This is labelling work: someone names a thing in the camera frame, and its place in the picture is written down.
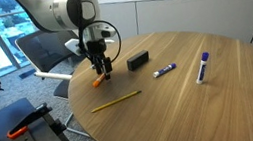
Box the black mesh office chair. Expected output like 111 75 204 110
13 19 130 141

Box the black clamp with orange tip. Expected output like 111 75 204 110
3 101 57 141

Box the black rectangular eraser block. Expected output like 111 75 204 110
125 49 151 73

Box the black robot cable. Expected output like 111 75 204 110
71 0 125 69

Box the blue marker lying flat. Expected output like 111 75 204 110
151 62 179 80

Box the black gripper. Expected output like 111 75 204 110
86 37 115 84

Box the orange marker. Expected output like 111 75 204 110
91 73 108 89

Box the yellow pencil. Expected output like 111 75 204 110
88 89 145 114

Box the blue marker standing upright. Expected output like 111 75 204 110
192 51 214 86

